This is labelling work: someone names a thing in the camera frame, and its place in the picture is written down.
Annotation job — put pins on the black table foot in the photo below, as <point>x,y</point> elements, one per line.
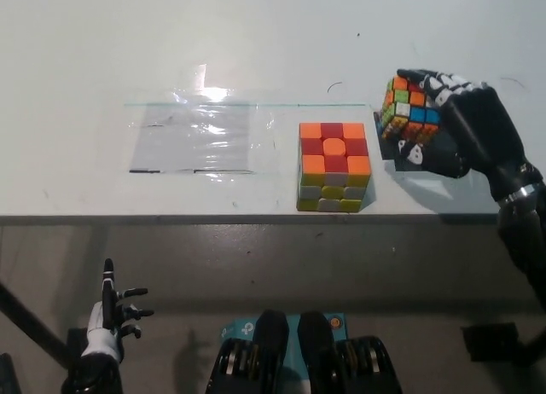
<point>486,343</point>

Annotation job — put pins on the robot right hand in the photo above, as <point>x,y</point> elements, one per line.
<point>482,129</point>

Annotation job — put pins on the big pastel puzzle cube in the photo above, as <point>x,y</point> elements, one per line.
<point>335,163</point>

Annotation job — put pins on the clear plastic film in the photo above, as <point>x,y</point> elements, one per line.
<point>264,125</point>

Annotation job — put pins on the black table strut with foot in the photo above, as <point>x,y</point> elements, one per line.
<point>25,315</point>

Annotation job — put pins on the clear plastic sheet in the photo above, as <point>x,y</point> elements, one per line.
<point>187,146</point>

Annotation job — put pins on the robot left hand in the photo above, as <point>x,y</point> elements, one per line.
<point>102,334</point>

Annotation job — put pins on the small studded multicolour puzzle cube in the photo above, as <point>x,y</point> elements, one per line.
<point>409,108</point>

